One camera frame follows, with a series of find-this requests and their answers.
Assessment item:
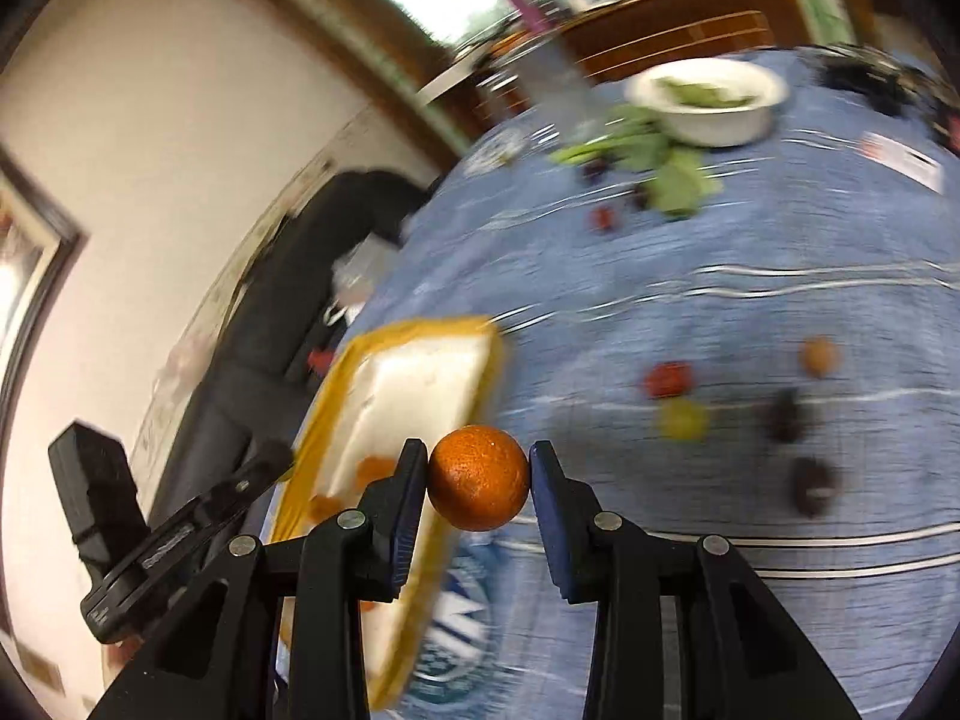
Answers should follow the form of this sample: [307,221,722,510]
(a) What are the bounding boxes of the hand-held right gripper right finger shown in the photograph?
[528,440,863,720]

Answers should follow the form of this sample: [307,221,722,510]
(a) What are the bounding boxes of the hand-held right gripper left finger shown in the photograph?
[90,438,430,720]

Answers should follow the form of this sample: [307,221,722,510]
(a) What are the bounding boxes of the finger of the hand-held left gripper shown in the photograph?
[221,440,295,515]

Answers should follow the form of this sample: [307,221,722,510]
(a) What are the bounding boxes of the orange mandarin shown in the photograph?
[427,424,530,531]

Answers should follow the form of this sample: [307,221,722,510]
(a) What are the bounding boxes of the white foam box yellow tape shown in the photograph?
[266,315,505,713]

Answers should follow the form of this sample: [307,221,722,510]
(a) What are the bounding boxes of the black chair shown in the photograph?
[146,169,428,533]

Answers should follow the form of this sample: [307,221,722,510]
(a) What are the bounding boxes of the green grape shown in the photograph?
[658,399,712,443]

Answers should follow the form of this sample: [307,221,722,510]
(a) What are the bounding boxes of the crumpled clear plastic bag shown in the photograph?
[330,236,402,308]

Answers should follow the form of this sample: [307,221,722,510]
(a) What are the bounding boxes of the blue checked tablecloth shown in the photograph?
[360,45,960,720]

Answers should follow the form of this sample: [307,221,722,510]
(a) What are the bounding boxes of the dark purple plum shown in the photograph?
[792,456,839,517]
[766,388,805,443]

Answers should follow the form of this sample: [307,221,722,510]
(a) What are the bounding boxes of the brown longan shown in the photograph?
[801,336,841,379]

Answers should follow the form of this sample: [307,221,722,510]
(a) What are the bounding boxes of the green leafy vegetable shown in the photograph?
[551,105,727,223]

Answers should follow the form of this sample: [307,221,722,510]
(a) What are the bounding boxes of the white bowl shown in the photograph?
[625,58,790,148]

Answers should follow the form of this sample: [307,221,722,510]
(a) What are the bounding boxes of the green vegetable in bowl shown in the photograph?
[660,79,758,110]

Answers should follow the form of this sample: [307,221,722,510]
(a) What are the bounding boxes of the white paper label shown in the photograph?
[859,131,947,192]

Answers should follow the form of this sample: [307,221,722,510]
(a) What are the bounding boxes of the wooden cabinet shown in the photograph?
[217,0,878,128]

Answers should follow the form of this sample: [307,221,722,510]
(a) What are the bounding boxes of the black power adapter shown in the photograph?
[814,45,950,117]

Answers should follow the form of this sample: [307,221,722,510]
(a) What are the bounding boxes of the framed wall picture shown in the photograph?
[0,150,85,421]

